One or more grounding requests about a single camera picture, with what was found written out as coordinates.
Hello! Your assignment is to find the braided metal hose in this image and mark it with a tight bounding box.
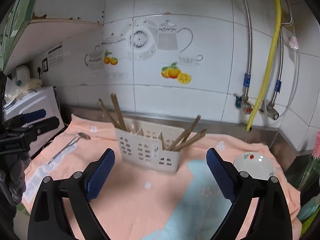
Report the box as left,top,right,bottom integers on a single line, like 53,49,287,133
229,0,253,100
266,0,293,105

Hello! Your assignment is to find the yellow gas hose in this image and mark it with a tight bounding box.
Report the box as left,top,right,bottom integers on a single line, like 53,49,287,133
246,0,282,132

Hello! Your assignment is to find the teal plastic container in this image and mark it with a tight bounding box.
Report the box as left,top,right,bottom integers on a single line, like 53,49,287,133
299,197,320,224

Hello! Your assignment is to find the glass jar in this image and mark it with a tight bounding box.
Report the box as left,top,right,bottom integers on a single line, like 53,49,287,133
297,155,320,193

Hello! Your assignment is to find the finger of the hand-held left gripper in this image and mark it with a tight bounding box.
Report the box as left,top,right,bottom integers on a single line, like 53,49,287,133
2,108,47,130
10,116,60,141

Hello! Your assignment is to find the white microwave oven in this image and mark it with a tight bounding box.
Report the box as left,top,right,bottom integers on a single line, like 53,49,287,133
4,86,62,133

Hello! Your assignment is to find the beige cloth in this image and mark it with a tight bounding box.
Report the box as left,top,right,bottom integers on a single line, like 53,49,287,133
21,78,43,90

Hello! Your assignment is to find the metal water valve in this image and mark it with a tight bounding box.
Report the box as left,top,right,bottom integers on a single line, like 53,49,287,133
261,100,280,120

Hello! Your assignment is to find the pink bottle brush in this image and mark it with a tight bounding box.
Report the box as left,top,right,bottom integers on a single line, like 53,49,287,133
312,131,320,159

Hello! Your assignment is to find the cream plastic utensil holder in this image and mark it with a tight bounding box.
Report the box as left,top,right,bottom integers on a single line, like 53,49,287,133
114,117,181,175

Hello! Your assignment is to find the peach printed towel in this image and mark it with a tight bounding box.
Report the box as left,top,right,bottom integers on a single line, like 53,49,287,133
21,114,302,240

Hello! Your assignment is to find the white floral plate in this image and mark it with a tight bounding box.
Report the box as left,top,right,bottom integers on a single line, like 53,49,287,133
233,152,276,181

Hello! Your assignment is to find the white wall label sticker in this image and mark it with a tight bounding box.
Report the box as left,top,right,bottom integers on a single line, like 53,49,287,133
47,44,63,68

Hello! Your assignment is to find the thin white hose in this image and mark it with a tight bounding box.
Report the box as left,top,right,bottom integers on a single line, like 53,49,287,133
275,30,300,118

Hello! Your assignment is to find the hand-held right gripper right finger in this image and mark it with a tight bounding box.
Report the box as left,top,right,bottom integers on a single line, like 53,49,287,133
206,147,293,240

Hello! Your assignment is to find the clear plastic bag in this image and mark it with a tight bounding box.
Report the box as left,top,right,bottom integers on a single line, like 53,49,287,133
5,79,24,103

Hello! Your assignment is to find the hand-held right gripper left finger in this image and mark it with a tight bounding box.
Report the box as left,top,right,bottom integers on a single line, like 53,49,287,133
27,148,116,240

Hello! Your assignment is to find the red-handled water valve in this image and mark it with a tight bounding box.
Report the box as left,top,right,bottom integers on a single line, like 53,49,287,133
234,94,253,115

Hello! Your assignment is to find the long-handled metal spoon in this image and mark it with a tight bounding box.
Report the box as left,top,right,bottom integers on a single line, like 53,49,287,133
47,132,91,165

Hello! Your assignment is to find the person's left hand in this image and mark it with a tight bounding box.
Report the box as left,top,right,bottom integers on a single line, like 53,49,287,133
7,152,31,204

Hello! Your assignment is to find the white plastic container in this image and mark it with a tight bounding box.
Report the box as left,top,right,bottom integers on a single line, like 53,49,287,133
15,65,32,87

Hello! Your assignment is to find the green wall cabinet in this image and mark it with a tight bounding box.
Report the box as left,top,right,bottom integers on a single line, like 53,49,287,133
0,0,102,74

